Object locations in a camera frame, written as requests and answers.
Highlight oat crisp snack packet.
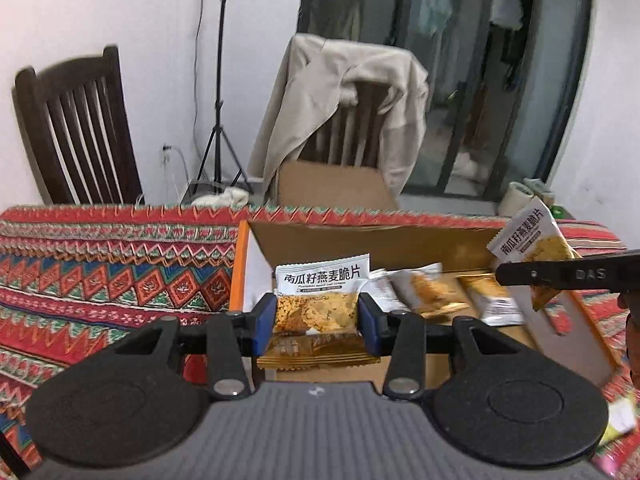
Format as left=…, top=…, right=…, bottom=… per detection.
left=486, top=196, right=583, bottom=313

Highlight person right hand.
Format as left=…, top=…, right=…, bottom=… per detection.
left=617, top=292, right=640, bottom=389

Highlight oat crisp packet in box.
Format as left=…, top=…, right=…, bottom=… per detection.
left=362, top=263, right=469, bottom=320

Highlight cardboard snack box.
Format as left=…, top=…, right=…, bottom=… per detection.
left=229, top=221, right=622, bottom=386

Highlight oat crisp packet right box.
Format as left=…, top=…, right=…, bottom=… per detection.
left=458, top=273, right=524, bottom=327

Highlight white crumpled cloth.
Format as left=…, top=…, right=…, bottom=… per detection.
left=191, top=186, right=250, bottom=208

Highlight patterned red tablecloth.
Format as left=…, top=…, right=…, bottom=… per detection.
left=1, top=206, right=639, bottom=479

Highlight wooden chair with cushion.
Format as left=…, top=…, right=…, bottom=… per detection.
left=269, top=82, right=398, bottom=211

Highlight black light stand tripod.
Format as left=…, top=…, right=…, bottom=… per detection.
left=190, top=0, right=254, bottom=193

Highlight glass sliding door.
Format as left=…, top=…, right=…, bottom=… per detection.
left=297, top=0, right=592, bottom=202

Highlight beige jacket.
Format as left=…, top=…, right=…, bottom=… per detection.
left=246, top=32, right=431, bottom=198

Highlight dark wooden chair left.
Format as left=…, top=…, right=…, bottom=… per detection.
left=14, top=44, right=143, bottom=205

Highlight white wall socket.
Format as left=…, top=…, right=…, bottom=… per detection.
left=162, top=144, right=172, bottom=167

